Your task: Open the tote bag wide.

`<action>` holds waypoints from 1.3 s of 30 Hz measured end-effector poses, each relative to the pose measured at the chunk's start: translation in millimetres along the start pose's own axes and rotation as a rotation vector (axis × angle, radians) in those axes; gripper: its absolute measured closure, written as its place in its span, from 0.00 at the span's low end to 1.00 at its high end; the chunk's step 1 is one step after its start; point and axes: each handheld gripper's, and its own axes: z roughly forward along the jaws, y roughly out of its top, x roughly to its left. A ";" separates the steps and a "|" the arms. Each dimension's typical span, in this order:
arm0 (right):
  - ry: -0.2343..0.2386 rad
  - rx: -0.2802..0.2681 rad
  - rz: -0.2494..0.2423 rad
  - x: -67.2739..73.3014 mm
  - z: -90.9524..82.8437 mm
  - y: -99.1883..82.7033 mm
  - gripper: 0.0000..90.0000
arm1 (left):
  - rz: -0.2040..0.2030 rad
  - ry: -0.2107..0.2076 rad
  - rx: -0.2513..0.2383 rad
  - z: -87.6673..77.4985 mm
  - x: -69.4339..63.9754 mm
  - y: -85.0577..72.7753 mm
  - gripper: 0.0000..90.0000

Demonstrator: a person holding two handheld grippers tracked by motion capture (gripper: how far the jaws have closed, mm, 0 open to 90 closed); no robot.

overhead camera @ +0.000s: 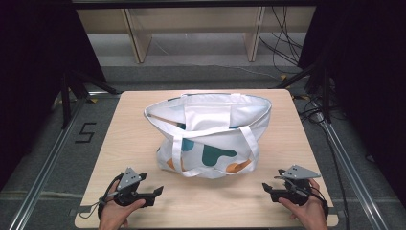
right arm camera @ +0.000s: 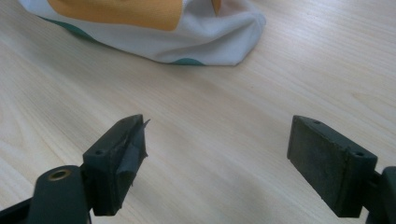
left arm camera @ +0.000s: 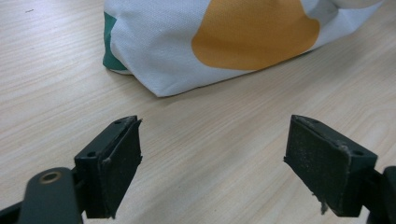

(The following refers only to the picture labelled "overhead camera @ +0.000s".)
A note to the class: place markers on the white tote bag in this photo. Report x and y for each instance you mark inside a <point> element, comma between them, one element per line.
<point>210,116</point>

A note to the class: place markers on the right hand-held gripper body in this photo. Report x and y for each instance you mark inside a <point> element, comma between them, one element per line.
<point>297,183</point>

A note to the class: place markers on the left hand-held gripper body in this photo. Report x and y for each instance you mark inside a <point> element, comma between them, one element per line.
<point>129,179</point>

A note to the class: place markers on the person's right hand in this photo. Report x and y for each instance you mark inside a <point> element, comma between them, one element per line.
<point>306,212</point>

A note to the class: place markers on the aluminium floor rail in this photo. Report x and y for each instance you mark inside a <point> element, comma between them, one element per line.
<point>48,166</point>
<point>348,166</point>

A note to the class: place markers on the black metal stand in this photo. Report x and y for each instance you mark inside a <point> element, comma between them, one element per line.
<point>68,96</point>
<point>323,92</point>

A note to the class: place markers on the person's left hand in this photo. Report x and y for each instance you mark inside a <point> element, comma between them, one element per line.
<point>116,214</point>

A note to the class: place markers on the dark curtain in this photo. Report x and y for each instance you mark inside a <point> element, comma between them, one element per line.
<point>370,80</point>
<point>35,73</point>

